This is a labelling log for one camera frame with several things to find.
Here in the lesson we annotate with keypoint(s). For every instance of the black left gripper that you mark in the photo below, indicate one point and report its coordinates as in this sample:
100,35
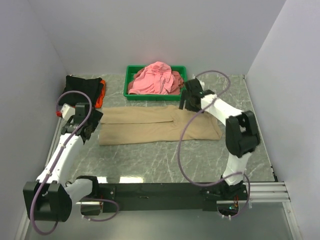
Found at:
95,119

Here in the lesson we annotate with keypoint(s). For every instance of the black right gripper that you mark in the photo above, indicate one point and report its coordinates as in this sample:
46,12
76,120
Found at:
185,96

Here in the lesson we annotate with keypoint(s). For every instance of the beige t shirt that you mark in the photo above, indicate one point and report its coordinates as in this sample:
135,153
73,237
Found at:
138,124

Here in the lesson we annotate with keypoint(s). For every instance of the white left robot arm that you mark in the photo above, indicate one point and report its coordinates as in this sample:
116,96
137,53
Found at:
47,198

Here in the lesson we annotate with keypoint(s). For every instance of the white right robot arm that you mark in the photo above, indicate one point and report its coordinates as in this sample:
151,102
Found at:
241,134

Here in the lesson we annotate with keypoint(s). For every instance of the dusty rose t shirt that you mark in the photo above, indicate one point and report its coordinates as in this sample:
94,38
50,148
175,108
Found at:
178,83

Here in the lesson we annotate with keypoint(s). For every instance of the orange folded t shirt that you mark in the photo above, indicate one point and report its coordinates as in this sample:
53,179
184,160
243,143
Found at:
101,94

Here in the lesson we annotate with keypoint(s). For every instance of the pink t shirt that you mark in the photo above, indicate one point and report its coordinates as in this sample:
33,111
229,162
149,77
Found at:
153,79

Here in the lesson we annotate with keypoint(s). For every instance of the black folded t shirt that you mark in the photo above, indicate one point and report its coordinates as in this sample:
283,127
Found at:
86,86

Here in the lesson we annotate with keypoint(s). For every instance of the green plastic bin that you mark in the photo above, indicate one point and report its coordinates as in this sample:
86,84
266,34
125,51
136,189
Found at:
131,70

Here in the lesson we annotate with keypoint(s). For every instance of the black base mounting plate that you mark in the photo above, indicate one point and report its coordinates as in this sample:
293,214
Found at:
170,196

